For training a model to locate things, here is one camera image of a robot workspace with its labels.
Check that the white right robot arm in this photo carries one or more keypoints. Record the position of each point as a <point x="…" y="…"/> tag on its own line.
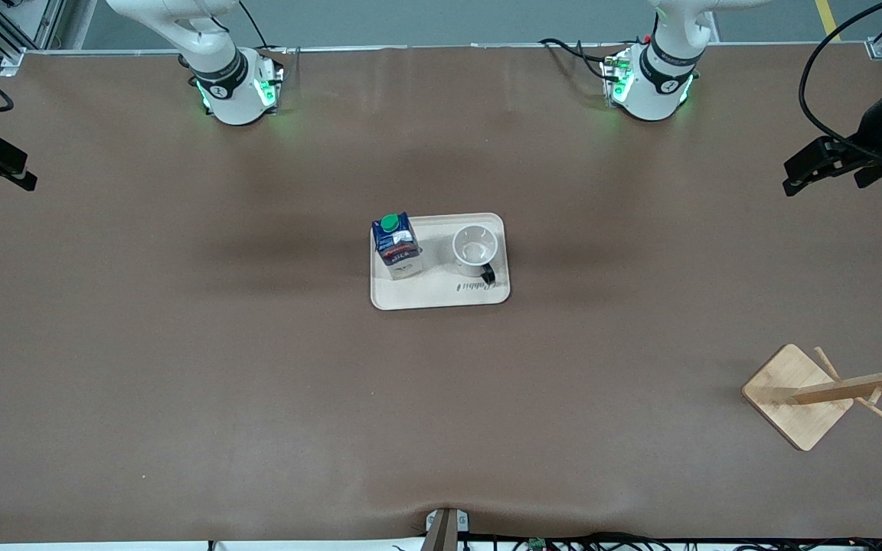
<point x="230" y="96"/>

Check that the blue white milk carton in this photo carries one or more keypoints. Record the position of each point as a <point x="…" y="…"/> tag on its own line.
<point x="396" y="249"/>

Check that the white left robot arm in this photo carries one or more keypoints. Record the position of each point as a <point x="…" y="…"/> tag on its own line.
<point x="655" y="88"/>

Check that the wooden mug tree rack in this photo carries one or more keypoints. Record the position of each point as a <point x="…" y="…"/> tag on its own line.
<point x="793" y="398"/>

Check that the cream rabbit print tray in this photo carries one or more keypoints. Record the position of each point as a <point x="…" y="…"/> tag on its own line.
<point x="441" y="295"/>

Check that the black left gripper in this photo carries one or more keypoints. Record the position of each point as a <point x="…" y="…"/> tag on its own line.
<point x="867" y="139"/>

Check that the brown table cover sheet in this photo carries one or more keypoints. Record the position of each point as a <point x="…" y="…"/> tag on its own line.
<point x="441" y="428"/>

